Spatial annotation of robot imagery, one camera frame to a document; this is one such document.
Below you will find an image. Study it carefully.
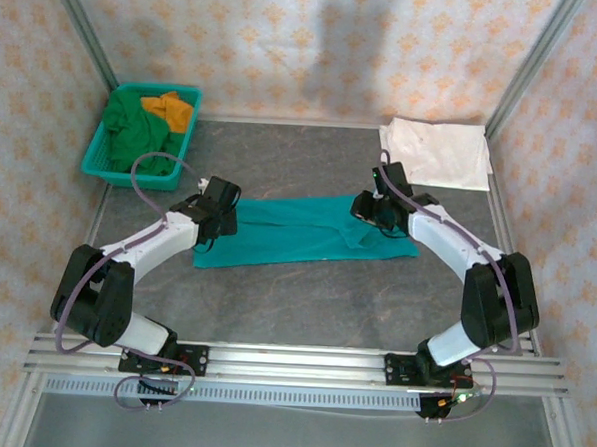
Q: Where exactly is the green t-shirt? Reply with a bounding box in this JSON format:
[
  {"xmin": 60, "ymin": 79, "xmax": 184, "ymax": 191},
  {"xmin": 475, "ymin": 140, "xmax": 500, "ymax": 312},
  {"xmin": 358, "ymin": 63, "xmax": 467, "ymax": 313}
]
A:
[{"xmin": 102, "ymin": 87, "xmax": 197, "ymax": 180}]

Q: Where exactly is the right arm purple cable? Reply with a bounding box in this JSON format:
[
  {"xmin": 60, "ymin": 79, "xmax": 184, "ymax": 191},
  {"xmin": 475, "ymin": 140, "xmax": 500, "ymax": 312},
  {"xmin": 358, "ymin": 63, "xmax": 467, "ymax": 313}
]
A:
[{"xmin": 364, "ymin": 148, "xmax": 530, "ymax": 426}]

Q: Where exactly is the grey slotted cable duct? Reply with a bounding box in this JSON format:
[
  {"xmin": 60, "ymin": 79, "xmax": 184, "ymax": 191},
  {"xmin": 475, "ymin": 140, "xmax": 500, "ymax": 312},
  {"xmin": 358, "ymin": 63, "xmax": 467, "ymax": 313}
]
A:
[{"xmin": 42, "ymin": 372, "xmax": 424, "ymax": 414}]

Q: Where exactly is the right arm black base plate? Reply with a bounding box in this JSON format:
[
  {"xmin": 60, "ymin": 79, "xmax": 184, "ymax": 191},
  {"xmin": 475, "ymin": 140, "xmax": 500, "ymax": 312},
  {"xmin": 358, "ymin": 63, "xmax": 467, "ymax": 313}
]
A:
[{"xmin": 382, "ymin": 351, "xmax": 484, "ymax": 393}]

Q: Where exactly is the orange t-shirt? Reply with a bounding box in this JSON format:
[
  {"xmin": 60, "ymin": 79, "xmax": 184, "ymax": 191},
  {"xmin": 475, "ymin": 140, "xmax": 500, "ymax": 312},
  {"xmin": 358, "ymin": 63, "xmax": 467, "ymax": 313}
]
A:
[{"xmin": 138, "ymin": 89, "xmax": 196, "ymax": 136}]

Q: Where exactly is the aluminium table side rail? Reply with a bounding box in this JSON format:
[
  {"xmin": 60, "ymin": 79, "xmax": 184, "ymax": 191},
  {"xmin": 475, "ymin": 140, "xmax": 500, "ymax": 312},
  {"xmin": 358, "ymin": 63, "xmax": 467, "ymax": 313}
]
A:
[{"xmin": 473, "ymin": 172, "xmax": 597, "ymax": 447}]

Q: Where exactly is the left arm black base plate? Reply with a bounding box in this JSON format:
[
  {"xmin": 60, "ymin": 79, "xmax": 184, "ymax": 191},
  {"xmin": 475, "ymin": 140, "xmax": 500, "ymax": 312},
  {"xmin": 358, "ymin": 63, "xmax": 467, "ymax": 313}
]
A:
[{"xmin": 117, "ymin": 339, "xmax": 210, "ymax": 379}]

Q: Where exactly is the white folded t-shirt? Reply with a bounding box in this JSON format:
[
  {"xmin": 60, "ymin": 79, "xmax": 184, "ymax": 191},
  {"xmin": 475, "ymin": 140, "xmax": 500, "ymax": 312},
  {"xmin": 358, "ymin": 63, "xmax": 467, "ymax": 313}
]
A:
[{"xmin": 376, "ymin": 116, "xmax": 497, "ymax": 193}]

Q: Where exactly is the aluminium frame post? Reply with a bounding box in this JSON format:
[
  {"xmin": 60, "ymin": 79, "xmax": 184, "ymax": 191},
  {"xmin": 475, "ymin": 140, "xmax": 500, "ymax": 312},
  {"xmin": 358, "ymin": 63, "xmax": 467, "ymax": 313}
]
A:
[
  {"xmin": 38, "ymin": 0, "xmax": 125, "ymax": 91},
  {"xmin": 484, "ymin": 0, "xmax": 585, "ymax": 143}
]

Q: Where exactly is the teal t-shirt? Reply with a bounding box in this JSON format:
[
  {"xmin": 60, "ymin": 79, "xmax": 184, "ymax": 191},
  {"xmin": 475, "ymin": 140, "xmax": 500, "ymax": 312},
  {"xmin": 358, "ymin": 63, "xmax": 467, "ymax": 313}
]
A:
[{"xmin": 191, "ymin": 186, "xmax": 424, "ymax": 282}]

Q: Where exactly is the aluminium table edge bar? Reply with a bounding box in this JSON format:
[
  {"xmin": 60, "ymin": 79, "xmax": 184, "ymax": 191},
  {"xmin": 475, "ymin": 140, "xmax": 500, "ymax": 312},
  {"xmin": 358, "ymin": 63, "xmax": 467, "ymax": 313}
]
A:
[{"xmin": 197, "ymin": 112, "xmax": 396, "ymax": 133}]

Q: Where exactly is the aluminium mounting rail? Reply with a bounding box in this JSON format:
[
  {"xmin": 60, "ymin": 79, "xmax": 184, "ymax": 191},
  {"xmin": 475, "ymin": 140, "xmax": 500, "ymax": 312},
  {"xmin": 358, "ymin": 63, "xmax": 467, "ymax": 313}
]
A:
[{"xmin": 22, "ymin": 328, "xmax": 572, "ymax": 400}]

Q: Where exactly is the teal plastic basket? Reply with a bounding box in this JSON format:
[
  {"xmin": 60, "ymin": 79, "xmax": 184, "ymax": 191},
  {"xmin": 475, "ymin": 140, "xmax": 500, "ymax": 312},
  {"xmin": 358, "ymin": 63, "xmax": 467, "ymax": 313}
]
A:
[{"xmin": 79, "ymin": 78, "xmax": 206, "ymax": 195}]

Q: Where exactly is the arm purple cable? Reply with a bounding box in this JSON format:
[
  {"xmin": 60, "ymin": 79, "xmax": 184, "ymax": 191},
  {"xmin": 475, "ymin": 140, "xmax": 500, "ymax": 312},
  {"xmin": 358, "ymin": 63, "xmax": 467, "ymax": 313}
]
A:
[
  {"xmin": 49, "ymin": 146, "xmax": 209, "ymax": 415},
  {"xmin": 364, "ymin": 148, "xmax": 530, "ymax": 426}
]

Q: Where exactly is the small green circuit board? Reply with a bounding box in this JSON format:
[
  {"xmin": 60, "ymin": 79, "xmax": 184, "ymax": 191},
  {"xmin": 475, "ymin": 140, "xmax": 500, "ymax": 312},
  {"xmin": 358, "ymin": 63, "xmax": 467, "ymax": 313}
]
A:
[{"xmin": 452, "ymin": 386, "xmax": 485, "ymax": 407}]

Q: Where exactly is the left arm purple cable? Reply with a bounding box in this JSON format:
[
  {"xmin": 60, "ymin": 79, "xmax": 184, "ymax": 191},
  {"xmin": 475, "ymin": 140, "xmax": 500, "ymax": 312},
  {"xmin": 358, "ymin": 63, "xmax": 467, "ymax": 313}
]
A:
[{"xmin": 49, "ymin": 146, "xmax": 209, "ymax": 415}]

